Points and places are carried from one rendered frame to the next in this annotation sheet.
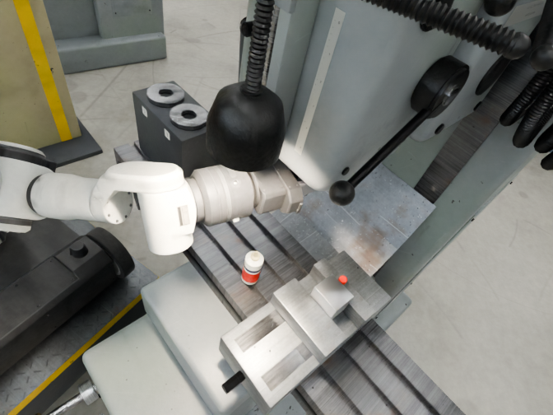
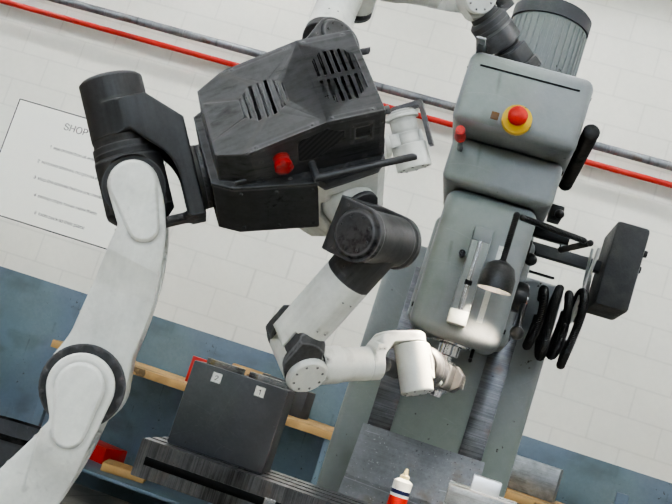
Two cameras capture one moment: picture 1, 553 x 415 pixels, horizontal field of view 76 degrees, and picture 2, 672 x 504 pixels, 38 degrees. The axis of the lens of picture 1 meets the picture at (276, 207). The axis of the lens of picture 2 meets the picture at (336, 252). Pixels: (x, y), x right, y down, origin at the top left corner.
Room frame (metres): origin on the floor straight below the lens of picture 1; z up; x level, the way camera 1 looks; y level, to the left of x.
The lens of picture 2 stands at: (-1.29, 1.22, 1.15)
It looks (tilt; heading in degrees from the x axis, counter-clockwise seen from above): 7 degrees up; 333
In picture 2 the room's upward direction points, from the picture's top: 18 degrees clockwise
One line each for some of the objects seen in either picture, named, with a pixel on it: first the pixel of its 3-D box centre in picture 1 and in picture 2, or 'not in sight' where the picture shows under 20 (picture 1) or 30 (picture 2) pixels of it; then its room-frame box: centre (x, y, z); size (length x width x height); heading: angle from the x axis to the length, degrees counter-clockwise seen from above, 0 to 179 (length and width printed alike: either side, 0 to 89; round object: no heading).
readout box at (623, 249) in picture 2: not in sight; (618, 272); (0.49, -0.47, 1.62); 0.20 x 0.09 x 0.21; 143
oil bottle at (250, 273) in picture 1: (253, 265); (399, 494); (0.41, 0.01, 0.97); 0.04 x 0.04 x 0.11
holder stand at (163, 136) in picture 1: (178, 136); (233, 413); (0.70, 0.30, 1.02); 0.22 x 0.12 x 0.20; 55
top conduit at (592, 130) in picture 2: not in sight; (575, 160); (0.39, -0.16, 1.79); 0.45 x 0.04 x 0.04; 143
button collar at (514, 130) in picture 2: not in sight; (516, 120); (0.26, 0.11, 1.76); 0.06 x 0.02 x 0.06; 53
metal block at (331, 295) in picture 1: (329, 298); (484, 492); (0.36, -0.15, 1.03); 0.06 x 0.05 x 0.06; 52
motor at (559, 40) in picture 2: not in sight; (536, 71); (0.65, -0.17, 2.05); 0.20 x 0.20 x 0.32
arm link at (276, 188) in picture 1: (252, 188); (430, 372); (0.39, 0.05, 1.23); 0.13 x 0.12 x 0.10; 39
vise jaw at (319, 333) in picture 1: (307, 319); (481, 504); (0.31, -0.12, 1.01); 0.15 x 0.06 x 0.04; 52
